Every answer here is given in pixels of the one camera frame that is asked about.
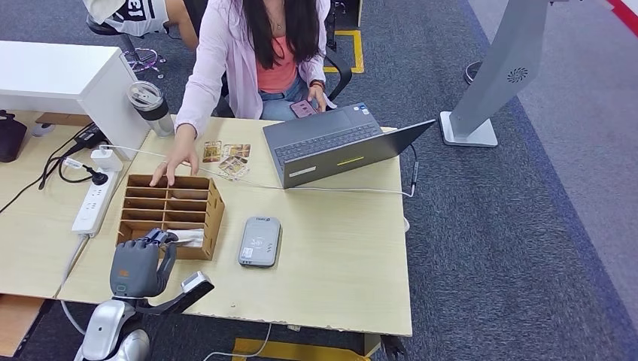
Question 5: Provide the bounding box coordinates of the stool with purple wheel base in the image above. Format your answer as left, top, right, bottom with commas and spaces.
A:
85, 14, 166, 80

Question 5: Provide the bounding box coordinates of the pink phone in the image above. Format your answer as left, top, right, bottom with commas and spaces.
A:
290, 99, 319, 119

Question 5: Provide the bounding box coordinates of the black plug cable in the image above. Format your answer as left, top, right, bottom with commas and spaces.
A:
58, 156, 101, 187

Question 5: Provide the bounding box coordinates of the thin white cable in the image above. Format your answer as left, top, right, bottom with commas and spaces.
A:
99, 144, 415, 199

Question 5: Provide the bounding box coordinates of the grey pillar stand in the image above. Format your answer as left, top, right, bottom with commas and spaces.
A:
438, 0, 584, 150

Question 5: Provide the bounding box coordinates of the black equipment stand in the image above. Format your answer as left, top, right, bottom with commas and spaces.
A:
326, 0, 363, 51

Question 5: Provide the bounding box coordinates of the white cabinet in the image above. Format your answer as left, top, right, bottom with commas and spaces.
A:
0, 41, 152, 162

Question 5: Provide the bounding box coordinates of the person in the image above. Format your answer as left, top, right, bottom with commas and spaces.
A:
82, 0, 200, 53
149, 0, 337, 188

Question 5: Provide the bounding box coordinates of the white charger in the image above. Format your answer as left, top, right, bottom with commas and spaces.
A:
91, 147, 124, 173

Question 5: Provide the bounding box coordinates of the cardboard organizer box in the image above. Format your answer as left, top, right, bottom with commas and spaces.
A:
115, 174, 226, 262

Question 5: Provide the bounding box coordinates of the grey card reader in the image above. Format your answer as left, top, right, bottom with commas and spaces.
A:
238, 216, 283, 268

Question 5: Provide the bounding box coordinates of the clear tumbler with black band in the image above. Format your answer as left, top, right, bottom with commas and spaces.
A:
126, 80, 176, 138

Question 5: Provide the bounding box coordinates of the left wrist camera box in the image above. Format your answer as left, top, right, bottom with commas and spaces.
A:
137, 271, 215, 316

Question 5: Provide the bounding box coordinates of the black dongle cable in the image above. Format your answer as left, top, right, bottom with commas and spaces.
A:
409, 144, 420, 196

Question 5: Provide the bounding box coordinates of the white power strip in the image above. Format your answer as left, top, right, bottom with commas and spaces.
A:
71, 169, 120, 238

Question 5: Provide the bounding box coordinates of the grey laptop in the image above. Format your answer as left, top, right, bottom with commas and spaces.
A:
263, 103, 436, 190

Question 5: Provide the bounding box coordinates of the black bag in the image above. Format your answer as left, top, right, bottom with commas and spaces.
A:
0, 110, 29, 164

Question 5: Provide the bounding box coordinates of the black power adapter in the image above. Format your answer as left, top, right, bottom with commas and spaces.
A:
74, 124, 107, 150

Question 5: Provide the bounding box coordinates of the white power strip cord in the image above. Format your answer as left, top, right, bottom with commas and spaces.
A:
59, 234, 93, 337

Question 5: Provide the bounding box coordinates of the person's left hand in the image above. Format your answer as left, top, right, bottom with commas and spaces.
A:
306, 84, 327, 113

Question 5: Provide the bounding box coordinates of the white hanging cable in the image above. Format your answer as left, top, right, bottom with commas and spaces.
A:
202, 323, 274, 361

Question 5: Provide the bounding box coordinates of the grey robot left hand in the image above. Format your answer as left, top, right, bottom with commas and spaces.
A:
109, 228, 179, 300

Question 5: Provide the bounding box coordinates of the black adapter cable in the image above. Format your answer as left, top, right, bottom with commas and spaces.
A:
0, 124, 96, 215

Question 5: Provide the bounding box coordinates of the round black base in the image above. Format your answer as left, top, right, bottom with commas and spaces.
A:
463, 61, 484, 86

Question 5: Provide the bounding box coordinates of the white key card stack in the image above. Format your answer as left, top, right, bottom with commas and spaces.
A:
169, 229, 205, 243

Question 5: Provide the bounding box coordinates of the person's right hand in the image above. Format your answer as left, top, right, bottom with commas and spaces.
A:
149, 141, 200, 188

